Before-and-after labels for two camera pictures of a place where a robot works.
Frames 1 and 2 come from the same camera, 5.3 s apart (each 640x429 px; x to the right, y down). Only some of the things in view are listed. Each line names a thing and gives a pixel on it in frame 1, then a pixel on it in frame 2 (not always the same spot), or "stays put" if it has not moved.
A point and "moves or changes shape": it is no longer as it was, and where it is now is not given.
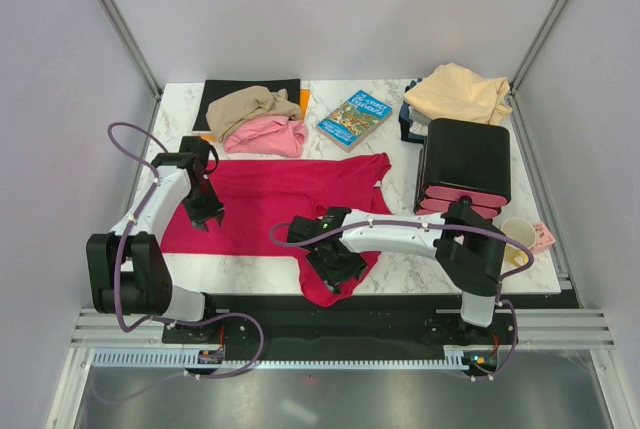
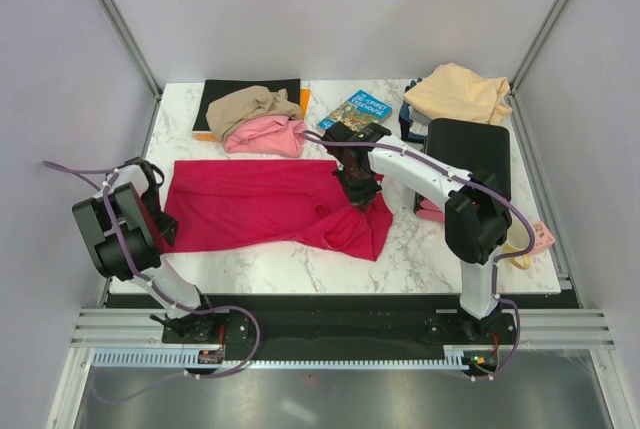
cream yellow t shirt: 457,92 stays put
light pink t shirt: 269,135 stays put
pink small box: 543,238 stays put
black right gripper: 355,265 to 360,199
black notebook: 213,89 stays put
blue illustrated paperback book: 354,120 stays put
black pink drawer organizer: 459,159 stays put
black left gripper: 213,209 to 168,228
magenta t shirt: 258,198 moves or changes shape
